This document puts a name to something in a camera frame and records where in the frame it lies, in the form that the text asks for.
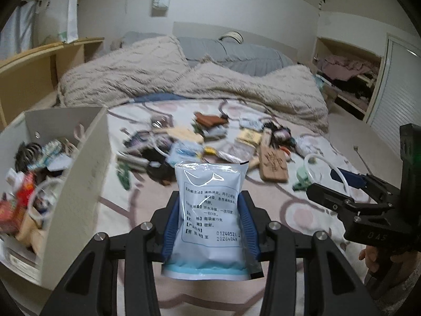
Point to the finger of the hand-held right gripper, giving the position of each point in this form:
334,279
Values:
329,196
348,177

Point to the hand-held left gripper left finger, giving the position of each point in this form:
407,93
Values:
171,230

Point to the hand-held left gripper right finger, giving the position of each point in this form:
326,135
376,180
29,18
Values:
250,233

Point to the mint green clip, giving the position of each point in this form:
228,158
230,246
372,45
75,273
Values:
304,179

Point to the white plastic hoop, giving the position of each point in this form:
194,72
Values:
33,200
307,168
161,153

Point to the white medicine sachet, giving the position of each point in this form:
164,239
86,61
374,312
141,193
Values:
210,210
184,153

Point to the carved wooden plaque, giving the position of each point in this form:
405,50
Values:
273,166

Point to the white storage box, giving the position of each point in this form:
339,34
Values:
82,187

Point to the person's right hand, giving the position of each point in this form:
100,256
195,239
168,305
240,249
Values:
368,258

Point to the printed bed sheet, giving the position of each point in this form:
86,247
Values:
131,210

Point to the white yarn bundle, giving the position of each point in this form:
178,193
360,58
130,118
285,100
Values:
303,145

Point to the black fabric item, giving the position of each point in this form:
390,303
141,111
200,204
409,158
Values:
161,173

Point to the orange white carabiner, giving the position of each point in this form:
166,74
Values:
285,154

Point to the green clothes peg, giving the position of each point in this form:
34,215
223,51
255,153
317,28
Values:
124,176

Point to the dark crochet yarn piece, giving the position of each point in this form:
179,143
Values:
279,135

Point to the wardrobe alcove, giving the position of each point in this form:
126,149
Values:
348,98

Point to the clear plastic nail box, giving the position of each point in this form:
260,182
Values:
236,154

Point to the gold foil stick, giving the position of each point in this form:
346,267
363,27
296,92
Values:
210,151

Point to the white louvered door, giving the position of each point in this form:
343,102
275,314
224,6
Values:
394,98

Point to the round wooden lid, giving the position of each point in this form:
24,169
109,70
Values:
184,134

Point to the gold yellow box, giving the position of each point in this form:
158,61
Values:
249,136

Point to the teal plastic bag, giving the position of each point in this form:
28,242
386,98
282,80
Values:
320,84

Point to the crumpled white blue packet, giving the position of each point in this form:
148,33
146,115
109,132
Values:
250,123

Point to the dark tape roll in plastic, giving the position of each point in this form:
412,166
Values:
157,121

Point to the pile of clothes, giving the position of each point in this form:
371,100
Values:
345,67

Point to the brown leather pouch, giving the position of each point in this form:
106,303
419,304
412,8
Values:
210,119

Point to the blue cloth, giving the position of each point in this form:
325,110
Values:
161,98

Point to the green white foil packet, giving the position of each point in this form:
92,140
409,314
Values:
52,154

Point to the red packet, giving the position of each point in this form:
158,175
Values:
19,204

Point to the beige fuzzy blanket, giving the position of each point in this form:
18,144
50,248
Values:
148,72

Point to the black coil hair claw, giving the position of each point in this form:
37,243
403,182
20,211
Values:
28,154

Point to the grey quilt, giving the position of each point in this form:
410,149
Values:
236,54

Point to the beige headboard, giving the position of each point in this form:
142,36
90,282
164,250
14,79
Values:
197,29

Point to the wooden shelf unit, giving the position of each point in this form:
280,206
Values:
29,82

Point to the white paper bag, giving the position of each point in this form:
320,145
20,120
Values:
62,13

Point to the grey curtain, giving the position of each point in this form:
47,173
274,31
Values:
18,33

